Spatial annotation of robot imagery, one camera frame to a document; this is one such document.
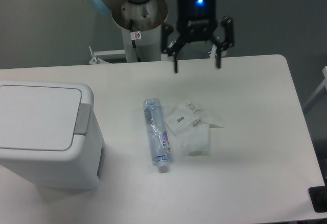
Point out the crushed clear plastic bottle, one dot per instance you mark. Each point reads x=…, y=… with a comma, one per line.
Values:
x=157, y=134

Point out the white pedestal base frame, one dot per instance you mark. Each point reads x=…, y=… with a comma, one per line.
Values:
x=120, y=56

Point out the white folded tissue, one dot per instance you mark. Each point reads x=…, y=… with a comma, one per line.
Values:
x=195, y=140

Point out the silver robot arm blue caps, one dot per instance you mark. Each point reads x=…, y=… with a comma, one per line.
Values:
x=144, y=15

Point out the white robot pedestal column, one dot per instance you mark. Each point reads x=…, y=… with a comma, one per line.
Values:
x=142, y=46

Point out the crumpled white paper wrapper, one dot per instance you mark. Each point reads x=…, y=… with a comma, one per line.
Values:
x=189, y=115

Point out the white frame at right edge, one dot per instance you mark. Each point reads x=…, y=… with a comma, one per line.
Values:
x=316, y=95

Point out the black clamp at table edge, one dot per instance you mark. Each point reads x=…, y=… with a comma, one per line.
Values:
x=318, y=198

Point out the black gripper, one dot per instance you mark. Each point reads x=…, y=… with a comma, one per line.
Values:
x=196, y=17

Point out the white push-button trash can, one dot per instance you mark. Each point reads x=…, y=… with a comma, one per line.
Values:
x=50, y=135

